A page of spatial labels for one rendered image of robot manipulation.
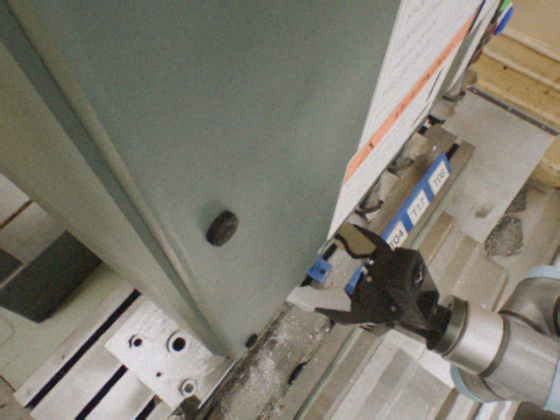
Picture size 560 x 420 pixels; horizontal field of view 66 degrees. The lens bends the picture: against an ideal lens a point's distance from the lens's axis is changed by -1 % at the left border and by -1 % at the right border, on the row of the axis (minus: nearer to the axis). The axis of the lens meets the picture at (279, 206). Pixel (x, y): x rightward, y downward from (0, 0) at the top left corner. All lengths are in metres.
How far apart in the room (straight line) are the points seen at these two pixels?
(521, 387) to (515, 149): 1.04
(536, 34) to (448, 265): 0.66
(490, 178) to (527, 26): 0.44
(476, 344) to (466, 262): 0.85
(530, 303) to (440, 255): 0.68
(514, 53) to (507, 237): 0.55
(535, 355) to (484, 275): 0.86
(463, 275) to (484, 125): 0.48
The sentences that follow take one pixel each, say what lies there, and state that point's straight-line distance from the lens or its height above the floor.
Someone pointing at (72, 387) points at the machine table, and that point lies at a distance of 1.09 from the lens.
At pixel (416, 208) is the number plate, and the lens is 1.13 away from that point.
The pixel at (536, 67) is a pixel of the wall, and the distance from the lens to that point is 1.44.
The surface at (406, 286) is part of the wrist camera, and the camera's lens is 0.44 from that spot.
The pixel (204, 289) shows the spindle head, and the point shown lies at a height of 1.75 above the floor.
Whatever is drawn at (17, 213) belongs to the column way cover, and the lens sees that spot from 1.07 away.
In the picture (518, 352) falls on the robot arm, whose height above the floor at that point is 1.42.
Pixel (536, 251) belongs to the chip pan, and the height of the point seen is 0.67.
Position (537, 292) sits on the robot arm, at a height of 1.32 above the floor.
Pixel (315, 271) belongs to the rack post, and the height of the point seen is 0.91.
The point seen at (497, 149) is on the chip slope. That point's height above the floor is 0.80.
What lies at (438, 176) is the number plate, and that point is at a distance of 1.20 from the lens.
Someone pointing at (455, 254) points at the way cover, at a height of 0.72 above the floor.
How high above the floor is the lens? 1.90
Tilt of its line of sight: 63 degrees down
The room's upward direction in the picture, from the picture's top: 2 degrees clockwise
